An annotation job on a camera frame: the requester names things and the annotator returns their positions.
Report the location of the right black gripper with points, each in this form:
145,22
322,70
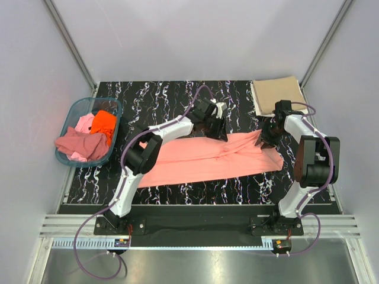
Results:
268,142

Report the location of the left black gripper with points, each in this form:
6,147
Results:
220,132

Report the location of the salmon pink t shirt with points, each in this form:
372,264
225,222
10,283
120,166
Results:
189,160

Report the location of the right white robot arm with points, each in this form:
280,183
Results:
316,164

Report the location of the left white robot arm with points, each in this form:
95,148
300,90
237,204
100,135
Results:
142,150

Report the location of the folded beige t shirt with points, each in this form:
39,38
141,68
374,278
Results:
273,90

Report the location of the orange t shirt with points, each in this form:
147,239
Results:
105,123

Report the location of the dusty rose t shirt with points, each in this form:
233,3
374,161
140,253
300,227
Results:
88,146

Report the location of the teal plastic laundry basket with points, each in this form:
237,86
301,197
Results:
86,106

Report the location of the light pink t shirt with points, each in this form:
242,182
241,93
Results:
84,125

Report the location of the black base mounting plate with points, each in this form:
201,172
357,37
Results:
199,226

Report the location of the right aluminium corner post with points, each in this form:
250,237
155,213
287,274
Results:
327,39

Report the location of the aluminium corner post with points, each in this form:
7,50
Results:
73,50
327,39

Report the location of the left aluminium corner post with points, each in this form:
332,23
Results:
73,50

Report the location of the aluminium frame rail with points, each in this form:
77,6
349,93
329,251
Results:
62,225

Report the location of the slotted cable duct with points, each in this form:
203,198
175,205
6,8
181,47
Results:
84,243

